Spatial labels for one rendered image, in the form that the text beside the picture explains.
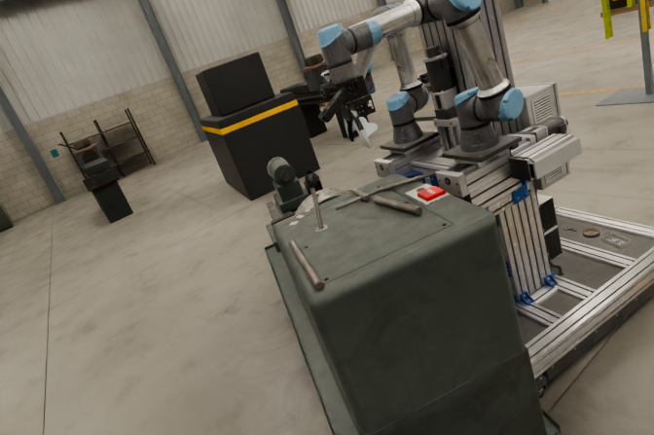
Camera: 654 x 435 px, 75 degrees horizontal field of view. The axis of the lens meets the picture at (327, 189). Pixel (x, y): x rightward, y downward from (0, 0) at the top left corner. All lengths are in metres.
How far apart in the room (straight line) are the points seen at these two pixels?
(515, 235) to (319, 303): 1.50
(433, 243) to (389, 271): 0.12
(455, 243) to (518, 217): 1.28
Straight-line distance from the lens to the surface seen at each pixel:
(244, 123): 6.22
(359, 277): 0.96
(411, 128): 2.16
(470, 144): 1.78
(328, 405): 1.76
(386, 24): 1.51
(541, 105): 2.22
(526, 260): 2.40
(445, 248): 1.01
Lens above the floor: 1.74
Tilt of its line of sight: 18 degrees down
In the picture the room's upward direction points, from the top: 20 degrees counter-clockwise
